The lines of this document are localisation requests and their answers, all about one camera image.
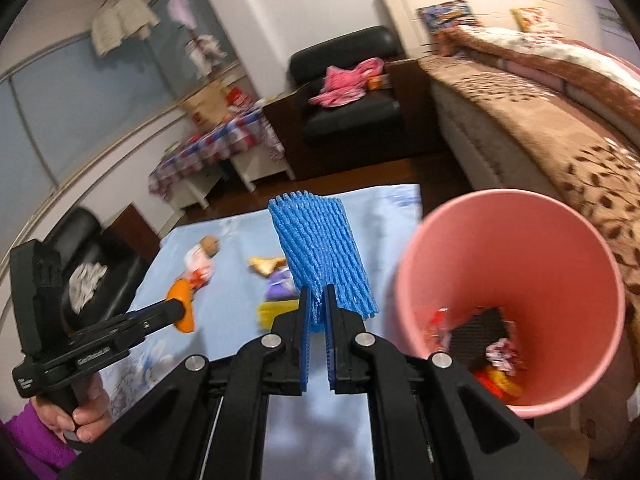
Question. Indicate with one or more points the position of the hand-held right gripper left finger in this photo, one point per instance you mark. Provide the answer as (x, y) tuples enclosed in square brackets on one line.
[(303, 340)]

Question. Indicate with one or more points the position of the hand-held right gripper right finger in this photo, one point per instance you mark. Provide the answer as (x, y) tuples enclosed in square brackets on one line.
[(330, 350)]

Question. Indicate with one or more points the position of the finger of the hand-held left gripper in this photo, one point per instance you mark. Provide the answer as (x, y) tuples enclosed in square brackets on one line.
[(160, 325), (150, 310)]

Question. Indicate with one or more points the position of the orange peel piece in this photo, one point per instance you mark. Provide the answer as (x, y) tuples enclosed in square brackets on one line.
[(182, 307)]

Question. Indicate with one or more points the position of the yellow plastic bag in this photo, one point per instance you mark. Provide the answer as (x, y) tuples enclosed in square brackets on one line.
[(277, 314)]

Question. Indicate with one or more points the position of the purple plastic bag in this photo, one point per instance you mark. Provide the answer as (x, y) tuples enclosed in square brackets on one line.
[(280, 285)]

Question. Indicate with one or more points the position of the white red snack packet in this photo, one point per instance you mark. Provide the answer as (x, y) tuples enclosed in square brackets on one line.
[(197, 270)]

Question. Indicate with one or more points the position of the pale orange peel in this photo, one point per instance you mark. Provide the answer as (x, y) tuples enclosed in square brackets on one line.
[(267, 265)]

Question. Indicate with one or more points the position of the blue foam net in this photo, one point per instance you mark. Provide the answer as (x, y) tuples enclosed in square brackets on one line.
[(320, 250)]

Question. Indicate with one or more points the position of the black foam net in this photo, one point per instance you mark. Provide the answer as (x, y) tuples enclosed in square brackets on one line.
[(477, 332)]

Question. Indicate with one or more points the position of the red foam net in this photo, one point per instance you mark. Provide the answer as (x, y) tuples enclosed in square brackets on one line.
[(495, 385)]

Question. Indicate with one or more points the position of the printed paper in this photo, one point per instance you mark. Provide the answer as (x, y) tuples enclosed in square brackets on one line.
[(505, 355)]

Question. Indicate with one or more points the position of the pink plastic bin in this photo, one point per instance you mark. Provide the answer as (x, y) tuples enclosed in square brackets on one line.
[(550, 270)]

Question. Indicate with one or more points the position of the person's left forearm purple sleeve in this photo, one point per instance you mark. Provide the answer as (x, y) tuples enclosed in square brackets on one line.
[(30, 445)]

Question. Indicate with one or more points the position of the person's left hand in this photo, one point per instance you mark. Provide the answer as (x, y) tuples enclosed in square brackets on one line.
[(90, 417)]

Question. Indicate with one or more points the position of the white crumpled cloth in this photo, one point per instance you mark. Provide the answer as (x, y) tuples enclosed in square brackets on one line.
[(87, 285)]

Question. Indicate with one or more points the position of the black leather armchair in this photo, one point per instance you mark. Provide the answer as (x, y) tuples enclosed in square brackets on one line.
[(350, 120), (80, 235)]

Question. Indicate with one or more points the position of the brown walnut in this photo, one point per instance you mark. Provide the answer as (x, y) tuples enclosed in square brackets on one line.
[(210, 246)]

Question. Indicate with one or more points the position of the checked tablecloth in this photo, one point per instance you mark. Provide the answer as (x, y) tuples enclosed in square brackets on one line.
[(210, 147)]

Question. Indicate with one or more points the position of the small white table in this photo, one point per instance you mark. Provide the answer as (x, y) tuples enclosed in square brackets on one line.
[(260, 167)]

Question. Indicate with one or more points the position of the brown paper bag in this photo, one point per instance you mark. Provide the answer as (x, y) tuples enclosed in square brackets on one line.
[(205, 107)]

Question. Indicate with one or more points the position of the red gift bag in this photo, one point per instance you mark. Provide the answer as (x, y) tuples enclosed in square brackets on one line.
[(237, 97)]

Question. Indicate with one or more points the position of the white wooden bed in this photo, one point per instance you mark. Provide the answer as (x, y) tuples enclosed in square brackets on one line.
[(460, 130)]

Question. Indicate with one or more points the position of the pink garment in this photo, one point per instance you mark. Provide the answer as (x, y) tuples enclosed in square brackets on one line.
[(345, 82)]

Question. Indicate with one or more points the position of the white hanging rags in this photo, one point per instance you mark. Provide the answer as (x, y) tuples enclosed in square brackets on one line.
[(205, 55)]

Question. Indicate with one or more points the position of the small orange box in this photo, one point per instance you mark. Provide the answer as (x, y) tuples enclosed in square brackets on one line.
[(378, 81)]

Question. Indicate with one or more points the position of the cream hanging garment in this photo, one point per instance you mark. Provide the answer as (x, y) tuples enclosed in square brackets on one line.
[(122, 22)]

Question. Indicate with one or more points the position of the brown leaf-patterned blanket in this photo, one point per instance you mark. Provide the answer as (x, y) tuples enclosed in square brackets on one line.
[(540, 145)]

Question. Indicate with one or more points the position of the pink hanging cloth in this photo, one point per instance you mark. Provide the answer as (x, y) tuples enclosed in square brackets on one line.
[(180, 10)]

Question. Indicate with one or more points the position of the colourful printed pillow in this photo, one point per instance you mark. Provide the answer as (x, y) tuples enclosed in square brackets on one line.
[(447, 16)]

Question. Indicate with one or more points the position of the pink dotted quilt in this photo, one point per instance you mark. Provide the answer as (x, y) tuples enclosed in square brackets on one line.
[(550, 57)]

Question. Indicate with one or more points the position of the yellow flowered pillow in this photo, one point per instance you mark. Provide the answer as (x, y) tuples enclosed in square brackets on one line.
[(535, 21)]

